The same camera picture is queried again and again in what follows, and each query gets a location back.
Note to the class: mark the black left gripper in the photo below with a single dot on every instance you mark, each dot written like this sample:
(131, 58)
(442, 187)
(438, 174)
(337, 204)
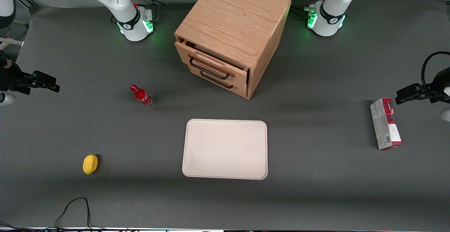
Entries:
(438, 86)

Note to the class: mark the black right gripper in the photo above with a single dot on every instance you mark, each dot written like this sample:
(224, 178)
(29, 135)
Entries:
(10, 78)

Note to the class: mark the red and white carton box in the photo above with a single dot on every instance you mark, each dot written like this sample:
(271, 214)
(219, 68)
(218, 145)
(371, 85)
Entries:
(385, 124)

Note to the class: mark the yellow lemon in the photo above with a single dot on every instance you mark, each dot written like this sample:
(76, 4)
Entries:
(90, 164)

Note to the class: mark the red soda bottle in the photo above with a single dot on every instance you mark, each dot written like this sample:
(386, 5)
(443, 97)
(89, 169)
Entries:
(142, 96)

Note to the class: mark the dark grey table mat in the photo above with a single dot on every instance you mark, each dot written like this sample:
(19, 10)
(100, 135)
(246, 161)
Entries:
(316, 197)

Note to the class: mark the oak wooden cabinet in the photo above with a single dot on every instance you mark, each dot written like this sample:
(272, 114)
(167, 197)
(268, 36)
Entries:
(239, 14)

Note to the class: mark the beige plastic tray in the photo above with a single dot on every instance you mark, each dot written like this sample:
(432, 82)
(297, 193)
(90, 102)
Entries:
(225, 149)

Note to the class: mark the white metal frame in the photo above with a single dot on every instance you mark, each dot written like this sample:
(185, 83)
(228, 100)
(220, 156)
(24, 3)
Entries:
(10, 42)

